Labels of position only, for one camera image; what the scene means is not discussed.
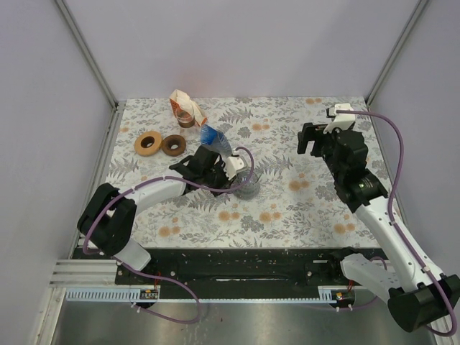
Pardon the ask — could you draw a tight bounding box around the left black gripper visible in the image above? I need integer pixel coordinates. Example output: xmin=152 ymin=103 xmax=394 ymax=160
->
xmin=202 ymin=160 xmax=237 ymax=198

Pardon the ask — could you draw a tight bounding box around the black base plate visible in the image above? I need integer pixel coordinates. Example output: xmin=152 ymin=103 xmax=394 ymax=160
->
xmin=71 ymin=246 xmax=396 ymax=299

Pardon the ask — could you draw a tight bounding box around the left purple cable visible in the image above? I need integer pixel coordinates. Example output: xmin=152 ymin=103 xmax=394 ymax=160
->
xmin=82 ymin=146 xmax=254 ymax=324

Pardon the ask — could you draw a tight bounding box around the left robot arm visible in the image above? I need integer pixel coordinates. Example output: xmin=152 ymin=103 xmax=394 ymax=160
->
xmin=77 ymin=145 xmax=247 ymax=284

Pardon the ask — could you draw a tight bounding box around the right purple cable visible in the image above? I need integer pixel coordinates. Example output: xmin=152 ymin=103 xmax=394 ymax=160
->
xmin=336 ymin=109 xmax=460 ymax=337

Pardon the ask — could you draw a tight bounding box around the clear glass dripper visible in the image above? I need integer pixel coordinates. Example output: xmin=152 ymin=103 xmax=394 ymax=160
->
xmin=210 ymin=132 xmax=233 ymax=157

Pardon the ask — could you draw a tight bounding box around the aluminium frame post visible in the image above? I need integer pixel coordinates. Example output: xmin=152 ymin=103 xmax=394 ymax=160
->
xmin=53 ymin=0 xmax=119 ymax=111
xmin=364 ymin=0 xmax=431 ymax=109

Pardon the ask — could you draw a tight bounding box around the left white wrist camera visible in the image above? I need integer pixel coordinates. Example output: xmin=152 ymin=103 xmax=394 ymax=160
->
xmin=224 ymin=155 xmax=248 ymax=180

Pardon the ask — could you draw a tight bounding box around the white slotted cable duct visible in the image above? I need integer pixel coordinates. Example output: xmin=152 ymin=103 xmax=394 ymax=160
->
xmin=65 ymin=287 xmax=160 ymax=303

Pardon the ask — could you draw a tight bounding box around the left aluminium frame post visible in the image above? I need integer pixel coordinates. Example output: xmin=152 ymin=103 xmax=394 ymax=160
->
xmin=53 ymin=0 xmax=119 ymax=111

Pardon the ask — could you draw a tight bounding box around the coffee filter paper pack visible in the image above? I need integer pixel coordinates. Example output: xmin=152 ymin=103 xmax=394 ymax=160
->
xmin=169 ymin=89 xmax=207 ymax=127

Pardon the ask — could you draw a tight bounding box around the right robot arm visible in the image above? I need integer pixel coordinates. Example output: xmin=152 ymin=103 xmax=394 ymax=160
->
xmin=297 ymin=103 xmax=459 ymax=337

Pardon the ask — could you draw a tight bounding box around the dark wooden ring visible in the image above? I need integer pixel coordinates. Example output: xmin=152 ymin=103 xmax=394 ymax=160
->
xmin=160 ymin=134 xmax=188 ymax=158

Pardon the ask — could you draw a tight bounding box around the right aluminium frame post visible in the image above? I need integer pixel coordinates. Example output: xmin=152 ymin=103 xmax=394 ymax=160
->
xmin=364 ymin=0 xmax=431 ymax=109

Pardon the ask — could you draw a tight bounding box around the aluminium front rail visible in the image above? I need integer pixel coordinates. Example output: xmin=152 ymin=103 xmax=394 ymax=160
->
xmin=49 ymin=259 xmax=440 ymax=288

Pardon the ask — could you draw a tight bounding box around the floral table mat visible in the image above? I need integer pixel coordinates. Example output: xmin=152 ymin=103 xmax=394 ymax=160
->
xmin=102 ymin=96 xmax=379 ymax=248

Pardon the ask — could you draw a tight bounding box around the purple cable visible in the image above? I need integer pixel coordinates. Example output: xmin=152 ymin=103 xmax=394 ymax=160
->
xmin=336 ymin=109 xmax=460 ymax=337
xmin=82 ymin=146 xmax=254 ymax=324

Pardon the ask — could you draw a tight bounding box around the blue glass dripper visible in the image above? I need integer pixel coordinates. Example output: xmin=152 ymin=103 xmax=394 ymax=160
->
xmin=201 ymin=124 xmax=219 ymax=145

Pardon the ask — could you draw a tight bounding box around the small glass with coffee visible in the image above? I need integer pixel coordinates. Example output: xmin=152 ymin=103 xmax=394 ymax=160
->
xmin=175 ymin=108 xmax=196 ymax=128

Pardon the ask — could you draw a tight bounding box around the light wooden ring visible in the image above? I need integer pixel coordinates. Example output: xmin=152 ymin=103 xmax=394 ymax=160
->
xmin=134 ymin=131 xmax=163 ymax=157

